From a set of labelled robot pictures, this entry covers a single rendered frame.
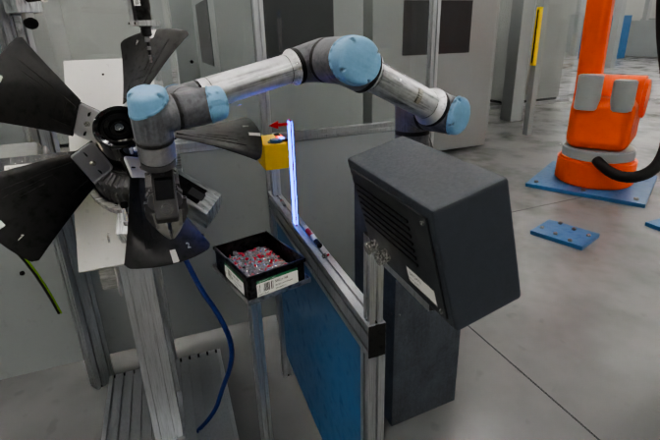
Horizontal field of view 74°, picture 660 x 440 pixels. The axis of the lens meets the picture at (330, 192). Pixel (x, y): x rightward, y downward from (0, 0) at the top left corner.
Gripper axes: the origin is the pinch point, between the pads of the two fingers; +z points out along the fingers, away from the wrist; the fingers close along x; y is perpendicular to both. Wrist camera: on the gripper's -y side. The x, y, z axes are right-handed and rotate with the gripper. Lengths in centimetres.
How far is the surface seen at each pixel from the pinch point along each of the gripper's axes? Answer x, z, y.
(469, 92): -343, 129, 316
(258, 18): -44, -20, 104
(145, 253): 6.1, 2.4, -1.8
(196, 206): -7.1, 5.1, 16.3
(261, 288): -18.7, 12.3, -10.7
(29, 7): 32, -30, 82
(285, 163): -39, 12, 42
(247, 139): -22.7, -10.8, 21.7
